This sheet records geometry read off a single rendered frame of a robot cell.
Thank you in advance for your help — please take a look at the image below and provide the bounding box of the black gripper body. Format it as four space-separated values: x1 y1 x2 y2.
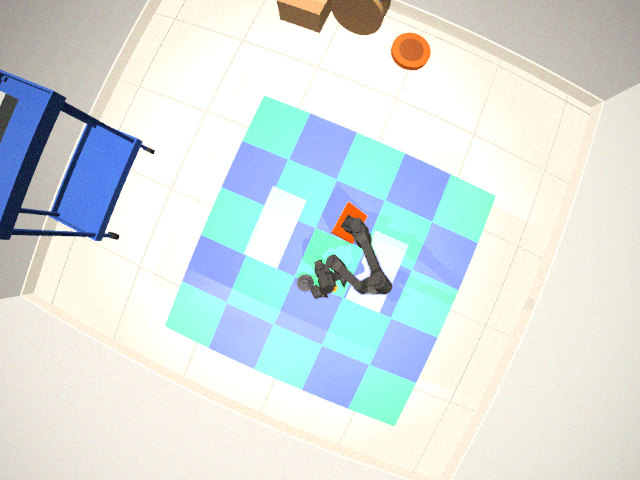
310 275 347 300

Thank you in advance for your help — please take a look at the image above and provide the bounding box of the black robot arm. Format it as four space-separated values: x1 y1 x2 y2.
314 214 393 295

